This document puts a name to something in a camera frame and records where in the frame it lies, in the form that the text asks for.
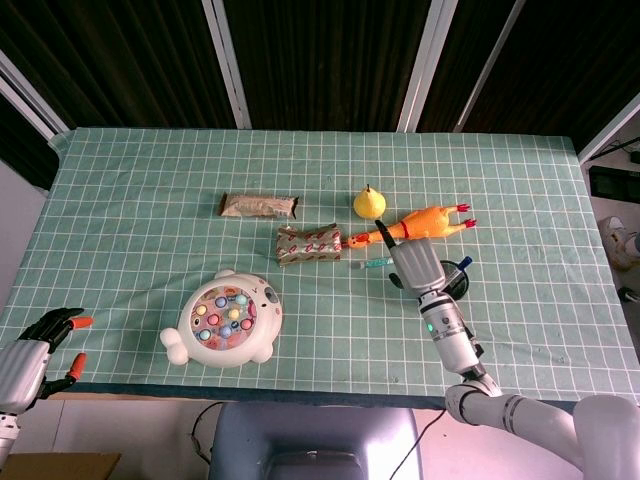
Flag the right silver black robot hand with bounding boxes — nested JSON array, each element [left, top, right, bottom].
[[375, 219, 448, 297]]

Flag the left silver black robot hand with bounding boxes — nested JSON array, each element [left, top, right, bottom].
[[0, 307, 94, 416]]

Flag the black bowl with blue marker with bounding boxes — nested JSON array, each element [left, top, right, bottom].
[[433, 257, 472, 302]]

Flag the blue capped marker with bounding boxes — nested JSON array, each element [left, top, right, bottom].
[[442, 256, 474, 282]]

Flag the orange rubber chicken toy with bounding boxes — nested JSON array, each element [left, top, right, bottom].
[[347, 203, 478, 251]]

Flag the yellow toy pear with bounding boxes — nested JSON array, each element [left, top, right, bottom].
[[353, 183, 387, 220]]

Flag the gold red printed package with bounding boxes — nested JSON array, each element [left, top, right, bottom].
[[274, 223, 346, 268]]

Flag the brown snack bar wrapper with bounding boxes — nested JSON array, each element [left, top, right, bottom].
[[218, 193, 303, 221]]

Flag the green white grid tablecloth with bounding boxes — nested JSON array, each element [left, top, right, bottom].
[[0, 127, 640, 409]]

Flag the white animal whack-a-mole toy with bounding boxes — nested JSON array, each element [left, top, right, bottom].
[[159, 268, 286, 370]]

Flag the grey robot torso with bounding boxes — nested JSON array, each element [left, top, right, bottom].
[[208, 402, 424, 480]]

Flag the white shoe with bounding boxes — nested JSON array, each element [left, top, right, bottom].
[[599, 215, 640, 271]]

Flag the black electronic device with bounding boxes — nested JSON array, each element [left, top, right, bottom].
[[588, 167, 640, 199]]

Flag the black cable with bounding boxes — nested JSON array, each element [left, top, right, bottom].
[[399, 407, 449, 480], [188, 401, 226, 464]]

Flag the white metal frame post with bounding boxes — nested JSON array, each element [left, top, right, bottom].
[[0, 49, 69, 142], [578, 93, 640, 164], [201, 0, 252, 130], [397, 0, 460, 133], [452, 0, 527, 133]]

